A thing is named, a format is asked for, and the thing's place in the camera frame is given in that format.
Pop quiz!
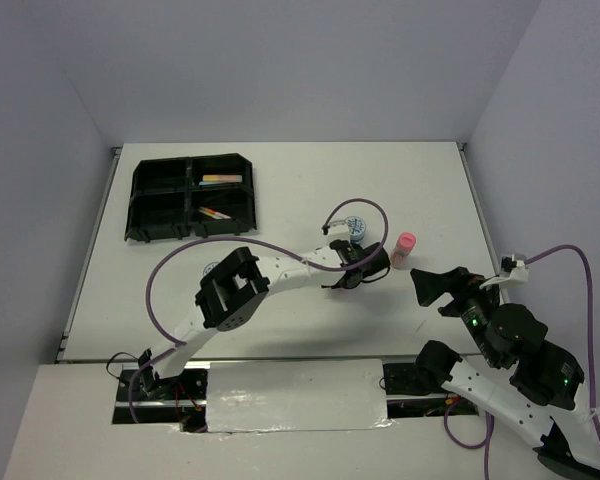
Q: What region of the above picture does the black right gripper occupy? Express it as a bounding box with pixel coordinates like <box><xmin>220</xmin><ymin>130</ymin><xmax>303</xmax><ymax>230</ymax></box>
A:
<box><xmin>407</xmin><ymin>262</ymin><xmax>504</xmax><ymax>365</ymax></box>

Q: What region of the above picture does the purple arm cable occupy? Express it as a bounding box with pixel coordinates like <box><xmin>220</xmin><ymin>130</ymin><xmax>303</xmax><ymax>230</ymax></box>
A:
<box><xmin>442</xmin><ymin>244</ymin><xmax>600</xmax><ymax>480</ymax></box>
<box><xmin>127</xmin><ymin>198</ymin><xmax>390</xmax><ymax>424</ymax></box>

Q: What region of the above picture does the blue-capped glue stick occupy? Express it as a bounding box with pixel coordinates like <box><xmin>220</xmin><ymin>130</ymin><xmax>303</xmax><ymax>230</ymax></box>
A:
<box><xmin>197</xmin><ymin>181</ymin><xmax>233</xmax><ymax>186</ymax></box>

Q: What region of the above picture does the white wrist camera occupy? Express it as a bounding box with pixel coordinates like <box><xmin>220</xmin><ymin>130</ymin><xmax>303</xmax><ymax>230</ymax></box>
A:
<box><xmin>322</xmin><ymin>220</ymin><xmax>350</xmax><ymax>243</ymax></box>
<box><xmin>479</xmin><ymin>254</ymin><xmax>529</xmax><ymax>290</ymax></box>

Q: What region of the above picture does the blue paint jar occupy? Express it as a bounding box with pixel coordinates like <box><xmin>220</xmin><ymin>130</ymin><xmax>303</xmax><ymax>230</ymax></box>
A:
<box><xmin>345</xmin><ymin>216</ymin><xmax>367</xmax><ymax>244</ymax></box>
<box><xmin>203</xmin><ymin>262</ymin><xmax>219</xmax><ymax>276</ymax></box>

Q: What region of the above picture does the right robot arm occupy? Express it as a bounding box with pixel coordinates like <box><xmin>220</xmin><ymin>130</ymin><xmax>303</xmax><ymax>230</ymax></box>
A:
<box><xmin>410</xmin><ymin>260</ymin><xmax>600</xmax><ymax>479</ymax></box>

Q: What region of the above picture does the blue paint jar right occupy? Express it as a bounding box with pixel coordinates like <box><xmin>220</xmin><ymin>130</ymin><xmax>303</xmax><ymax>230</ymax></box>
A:
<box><xmin>345</xmin><ymin>216</ymin><xmax>367</xmax><ymax>244</ymax></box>

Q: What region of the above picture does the black four-compartment organizer tray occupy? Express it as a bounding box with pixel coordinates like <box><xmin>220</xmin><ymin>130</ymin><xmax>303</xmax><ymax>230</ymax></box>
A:
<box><xmin>124</xmin><ymin>153</ymin><xmax>257</xmax><ymax>243</ymax></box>

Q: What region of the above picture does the silver foil-covered panel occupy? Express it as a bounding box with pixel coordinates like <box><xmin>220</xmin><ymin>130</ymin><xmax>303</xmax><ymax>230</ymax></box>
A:
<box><xmin>206</xmin><ymin>359</ymin><xmax>392</xmax><ymax>433</ymax></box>

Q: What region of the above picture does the pink-capped glitter bottle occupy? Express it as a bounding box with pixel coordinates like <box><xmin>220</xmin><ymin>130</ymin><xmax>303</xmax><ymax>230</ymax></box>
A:
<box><xmin>390</xmin><ymin>232</ymin><xmax>416</xmax><ymax>270</ymax></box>

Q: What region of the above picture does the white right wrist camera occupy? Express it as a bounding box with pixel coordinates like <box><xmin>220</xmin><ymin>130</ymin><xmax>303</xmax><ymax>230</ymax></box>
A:
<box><xmin>479</xmin><ymin>254</ymin><xmax>529</xmax><ymax>290</ymax></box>

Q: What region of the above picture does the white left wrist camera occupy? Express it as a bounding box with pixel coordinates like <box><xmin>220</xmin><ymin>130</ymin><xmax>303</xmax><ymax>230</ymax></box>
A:
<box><xmin>322</xmin><ymin>220</ymin><xmax>350</xmax><ymax>243</ymax></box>

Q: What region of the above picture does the thin orange highlighter pen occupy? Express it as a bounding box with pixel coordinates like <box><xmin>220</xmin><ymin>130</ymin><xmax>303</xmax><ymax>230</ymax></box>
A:
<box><xmin>198</xmin><ymin>207</ymin><xmax>232</xmax><ymax>220</ymax></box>

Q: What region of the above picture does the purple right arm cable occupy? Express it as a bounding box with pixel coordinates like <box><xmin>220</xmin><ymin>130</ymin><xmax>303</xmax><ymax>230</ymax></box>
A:
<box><xmin>442</xmin><ymin>244</ymin><xmax>600</xmax><ymax>480</ymax></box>

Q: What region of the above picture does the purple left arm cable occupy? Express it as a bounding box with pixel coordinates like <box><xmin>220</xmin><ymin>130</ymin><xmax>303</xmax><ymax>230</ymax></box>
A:
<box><xmin>127</xmin><ymin>198</ymin><xmax>390</xmax><ymax>424</ymax></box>

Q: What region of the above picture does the orange-capped pink glue stick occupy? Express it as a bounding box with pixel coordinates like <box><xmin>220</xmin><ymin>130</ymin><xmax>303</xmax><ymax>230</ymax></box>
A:
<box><xmin>201</xmin><ymin>174</ymin><xmax>243</xmax><ymax>183</ymax></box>

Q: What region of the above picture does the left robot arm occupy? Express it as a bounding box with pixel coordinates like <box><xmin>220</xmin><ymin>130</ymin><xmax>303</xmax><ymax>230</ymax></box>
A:
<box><xmin>130</xmin><ymin>239</ymin><xmax>390</xmax><ymax>399</ymax></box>

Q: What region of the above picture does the blue paint jar left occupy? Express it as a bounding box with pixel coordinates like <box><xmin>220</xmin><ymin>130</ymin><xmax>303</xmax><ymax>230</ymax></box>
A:
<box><xmin>203</xmin><ymin>262</ymin><xmax>219</xmax><ymax>276</ymax></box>

